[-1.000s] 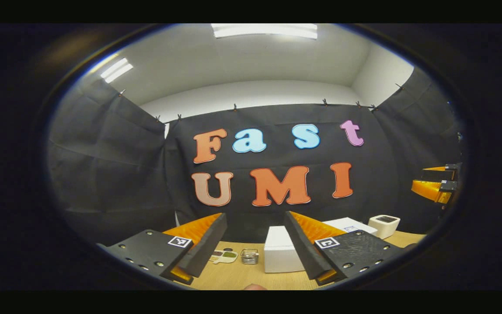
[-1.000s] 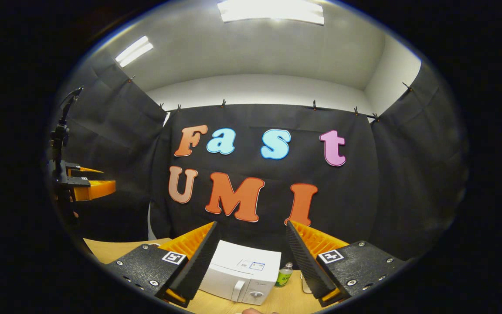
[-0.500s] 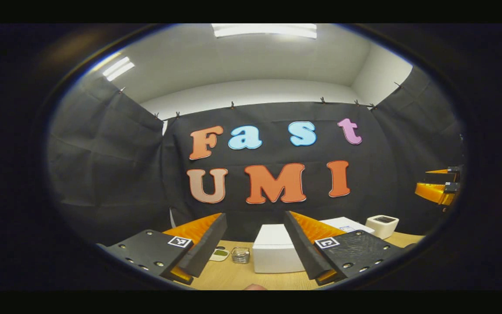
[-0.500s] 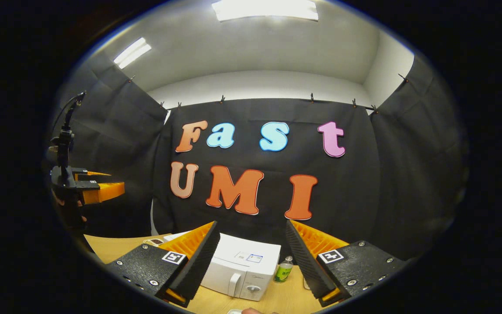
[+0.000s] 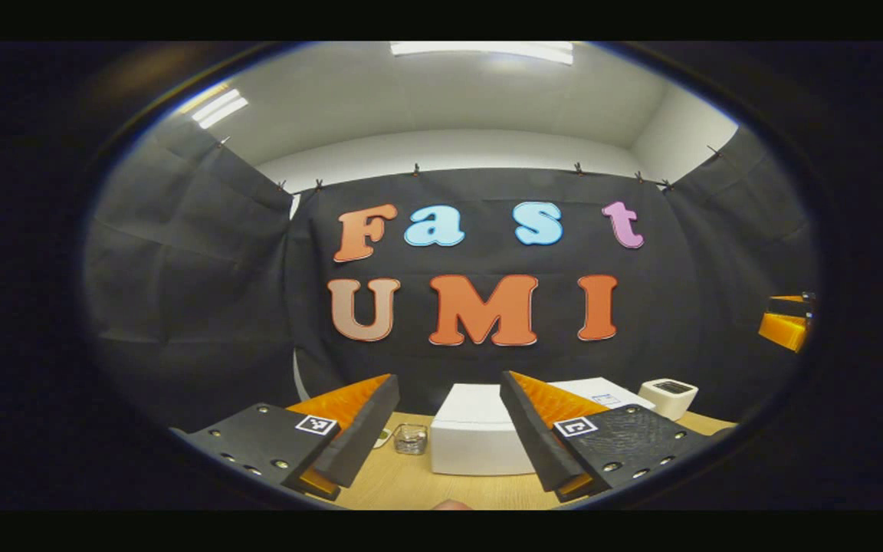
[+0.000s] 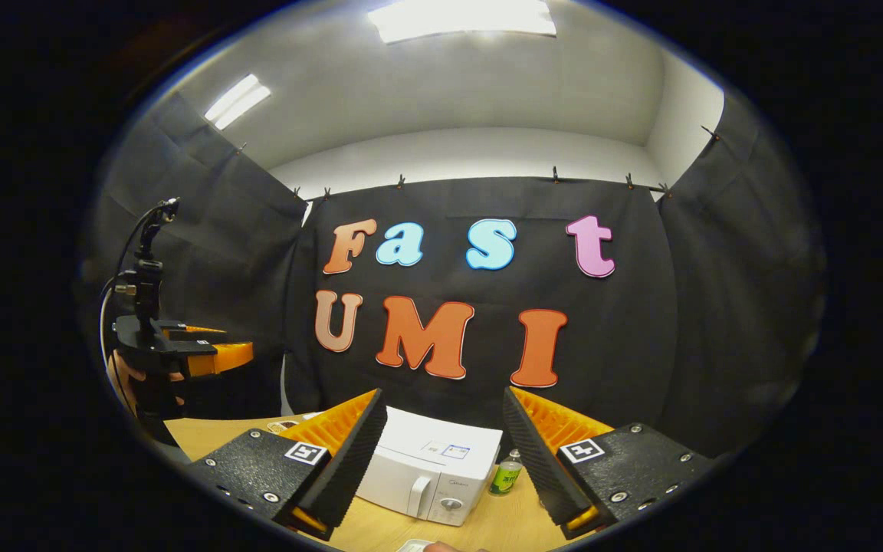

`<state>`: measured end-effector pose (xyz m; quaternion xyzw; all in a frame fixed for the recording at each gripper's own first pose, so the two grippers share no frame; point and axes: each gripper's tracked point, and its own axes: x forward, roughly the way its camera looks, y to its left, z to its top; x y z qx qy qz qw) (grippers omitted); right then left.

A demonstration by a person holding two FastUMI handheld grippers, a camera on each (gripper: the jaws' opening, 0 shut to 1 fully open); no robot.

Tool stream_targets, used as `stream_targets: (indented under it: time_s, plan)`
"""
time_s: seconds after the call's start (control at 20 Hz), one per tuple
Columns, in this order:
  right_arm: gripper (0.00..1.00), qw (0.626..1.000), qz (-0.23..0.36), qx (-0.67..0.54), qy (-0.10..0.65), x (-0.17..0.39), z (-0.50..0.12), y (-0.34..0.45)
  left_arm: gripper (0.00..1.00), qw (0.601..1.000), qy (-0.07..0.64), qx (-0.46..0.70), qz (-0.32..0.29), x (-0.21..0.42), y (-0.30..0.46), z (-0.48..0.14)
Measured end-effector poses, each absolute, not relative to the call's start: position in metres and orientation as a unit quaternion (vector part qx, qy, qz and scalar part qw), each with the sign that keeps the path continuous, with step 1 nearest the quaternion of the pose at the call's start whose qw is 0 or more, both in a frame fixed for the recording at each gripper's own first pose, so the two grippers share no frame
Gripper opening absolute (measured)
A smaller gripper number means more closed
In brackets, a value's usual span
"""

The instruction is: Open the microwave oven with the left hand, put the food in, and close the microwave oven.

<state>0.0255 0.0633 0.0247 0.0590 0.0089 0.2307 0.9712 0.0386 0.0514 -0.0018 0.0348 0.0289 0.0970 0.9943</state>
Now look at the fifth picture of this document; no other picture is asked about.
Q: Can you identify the metal mesh holder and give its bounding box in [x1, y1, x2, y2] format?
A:
[393, 422, 429, 456]

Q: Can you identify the small ceiling light panel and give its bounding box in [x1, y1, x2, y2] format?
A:
[189, 87, 250, 130]

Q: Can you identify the white square appliance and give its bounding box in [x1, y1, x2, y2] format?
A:
[638, 377, 700, 422]

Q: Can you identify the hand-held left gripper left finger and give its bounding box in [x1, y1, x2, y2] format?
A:
[170, 373, 402, 502]

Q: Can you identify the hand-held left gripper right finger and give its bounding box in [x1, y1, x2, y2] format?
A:
[499, 370, 720, 504]

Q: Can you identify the white microwave oven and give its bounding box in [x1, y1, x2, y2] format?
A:
[429, 376, 656, 477]

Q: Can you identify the large ceiling light panel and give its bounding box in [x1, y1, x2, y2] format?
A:
[389, 41, 575, 66]

